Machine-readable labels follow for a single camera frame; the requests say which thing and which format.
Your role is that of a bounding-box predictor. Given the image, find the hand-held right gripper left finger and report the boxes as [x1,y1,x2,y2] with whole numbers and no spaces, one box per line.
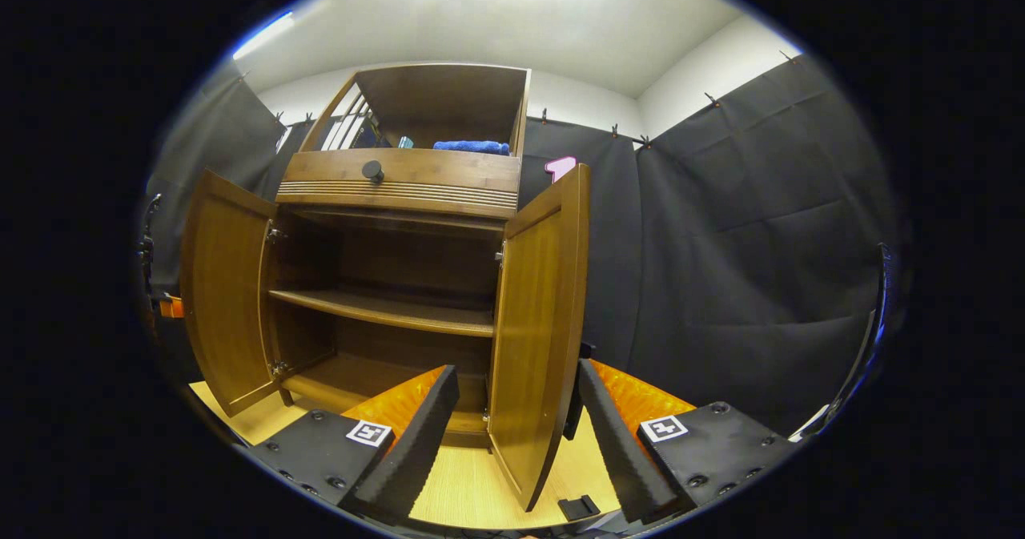
[244,364,461,524]

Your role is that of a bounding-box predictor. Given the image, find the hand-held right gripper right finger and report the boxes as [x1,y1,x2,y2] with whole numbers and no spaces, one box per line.
[578,358,802,524]

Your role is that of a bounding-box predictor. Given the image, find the wooden shoe cabinet door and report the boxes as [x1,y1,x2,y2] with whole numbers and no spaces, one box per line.
[487,163,592,513]
[180,169,281,418]

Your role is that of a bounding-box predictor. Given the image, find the black door handle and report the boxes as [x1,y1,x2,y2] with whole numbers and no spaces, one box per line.
[563,342,595,441]

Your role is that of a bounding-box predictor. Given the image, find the wooden double-door shoe cabinet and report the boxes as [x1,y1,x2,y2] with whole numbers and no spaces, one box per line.
[268,62,531,449]

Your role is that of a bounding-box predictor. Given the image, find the wooden cabinet drawer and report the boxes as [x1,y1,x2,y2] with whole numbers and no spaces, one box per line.
[276,148,523,219]

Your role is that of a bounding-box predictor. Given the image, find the small black flat block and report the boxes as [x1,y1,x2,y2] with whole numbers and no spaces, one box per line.
[558,494,601,522]

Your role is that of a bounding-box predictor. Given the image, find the wooden inner shelf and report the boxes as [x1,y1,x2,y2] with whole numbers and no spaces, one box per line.
[268,288,496,338]

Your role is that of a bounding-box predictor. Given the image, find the black backdrop cloth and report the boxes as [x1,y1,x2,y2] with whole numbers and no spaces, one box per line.
[144,52,898,436]

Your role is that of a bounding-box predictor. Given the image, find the blue folded towel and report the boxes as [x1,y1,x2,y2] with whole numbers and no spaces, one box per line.
[433,139,511,156]

